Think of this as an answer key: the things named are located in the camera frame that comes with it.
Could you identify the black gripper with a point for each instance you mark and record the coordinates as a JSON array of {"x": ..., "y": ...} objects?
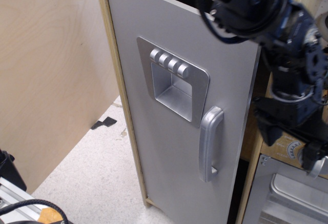
[{"x": 302, "y": 120}]

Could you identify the silver fridge door handle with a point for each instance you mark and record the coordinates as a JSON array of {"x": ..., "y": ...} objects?
[{"x": 208, "y": 126}]

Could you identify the grey toy fridge door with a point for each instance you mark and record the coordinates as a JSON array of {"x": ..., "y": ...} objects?
[{"x": 168, "y": 144}]

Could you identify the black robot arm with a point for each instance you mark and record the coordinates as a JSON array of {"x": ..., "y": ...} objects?
[{"x": 290, "y": 45}]

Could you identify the silver oven knob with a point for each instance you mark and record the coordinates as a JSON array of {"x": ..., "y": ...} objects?
[{"x": 319, "y": 168}]

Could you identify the grey oven door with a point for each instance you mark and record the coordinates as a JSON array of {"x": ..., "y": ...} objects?
[{"x": 281, "y": 193}]

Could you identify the silver dispenser panel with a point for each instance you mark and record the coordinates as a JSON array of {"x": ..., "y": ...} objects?
[{"x": 173, "y": 81}]

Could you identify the white speckled stove top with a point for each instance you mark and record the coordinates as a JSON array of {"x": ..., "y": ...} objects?
[{"x": 318, "y": 9}]

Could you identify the black tape piece on floor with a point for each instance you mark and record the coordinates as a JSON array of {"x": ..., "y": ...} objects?
[{"x": 106, "y": 122}]

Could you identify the light plywood board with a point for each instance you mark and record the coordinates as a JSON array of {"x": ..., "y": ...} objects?
[{"x": 57, "y": 79}]

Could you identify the orange tape piece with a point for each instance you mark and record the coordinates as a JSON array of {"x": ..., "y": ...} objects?
[{"x": 49, "y": 215}]

